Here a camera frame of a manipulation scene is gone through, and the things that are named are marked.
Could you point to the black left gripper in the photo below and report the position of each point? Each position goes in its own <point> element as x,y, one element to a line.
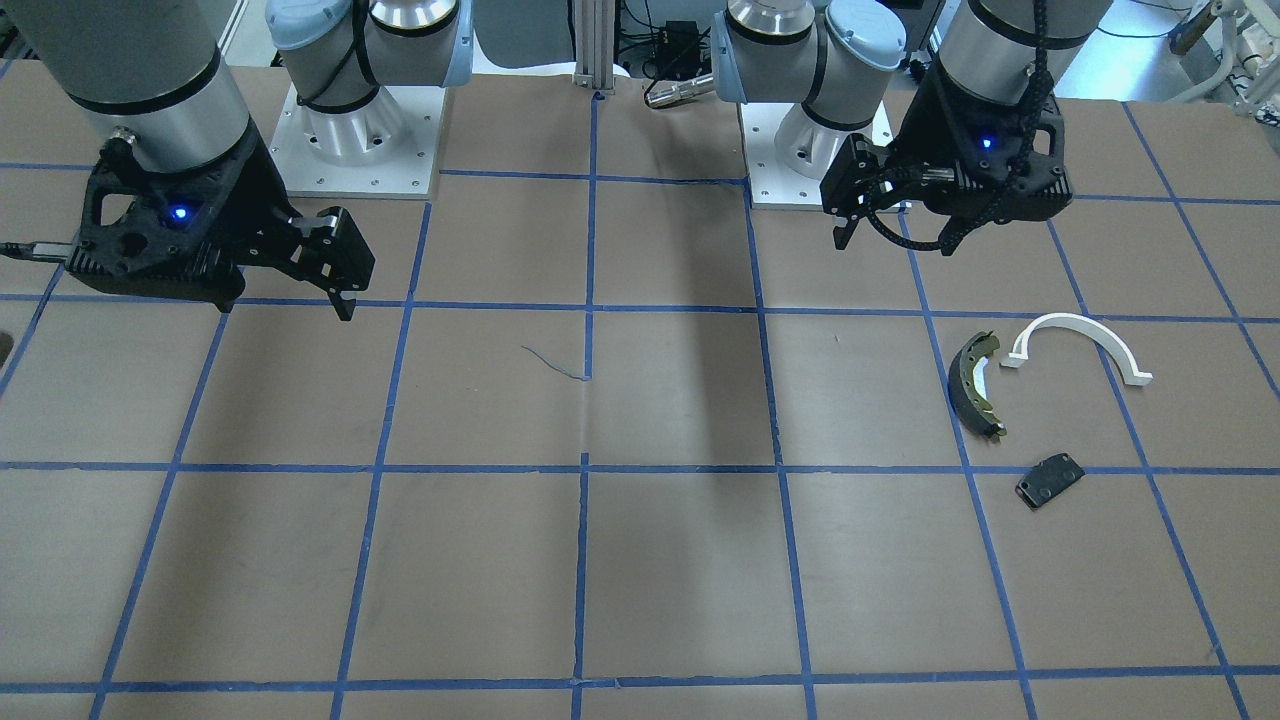
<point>908,150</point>

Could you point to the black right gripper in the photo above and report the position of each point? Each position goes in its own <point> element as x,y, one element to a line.
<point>258,205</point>

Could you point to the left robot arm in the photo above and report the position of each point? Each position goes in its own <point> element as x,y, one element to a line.
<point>836,61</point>

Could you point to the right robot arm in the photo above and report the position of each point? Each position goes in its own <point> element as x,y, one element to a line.
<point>155,68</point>

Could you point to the curved brake shoe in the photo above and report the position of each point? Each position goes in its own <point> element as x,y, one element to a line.
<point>967,387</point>

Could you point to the white curved plastic part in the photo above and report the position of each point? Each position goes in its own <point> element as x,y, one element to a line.
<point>1102,336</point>

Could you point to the black brake pad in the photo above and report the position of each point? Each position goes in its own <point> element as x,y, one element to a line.
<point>1048,479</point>

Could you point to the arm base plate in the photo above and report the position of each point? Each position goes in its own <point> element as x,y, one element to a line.
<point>787,153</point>
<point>386,150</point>

